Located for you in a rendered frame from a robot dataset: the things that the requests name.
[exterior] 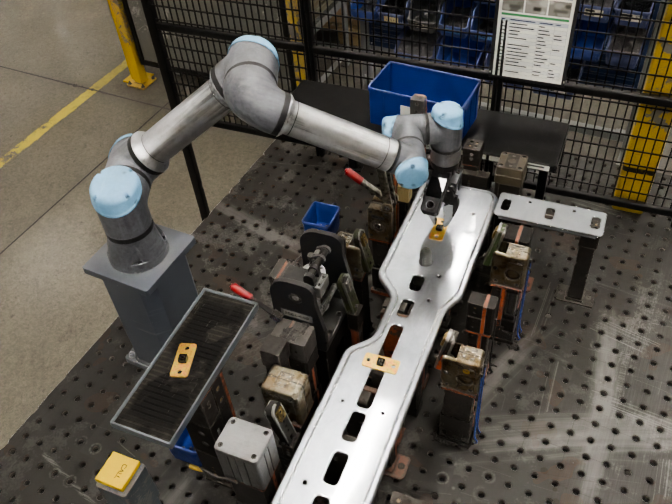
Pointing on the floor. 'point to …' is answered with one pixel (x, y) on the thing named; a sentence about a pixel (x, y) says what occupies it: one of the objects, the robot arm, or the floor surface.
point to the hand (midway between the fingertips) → (439, 223)
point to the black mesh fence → (423, 67)
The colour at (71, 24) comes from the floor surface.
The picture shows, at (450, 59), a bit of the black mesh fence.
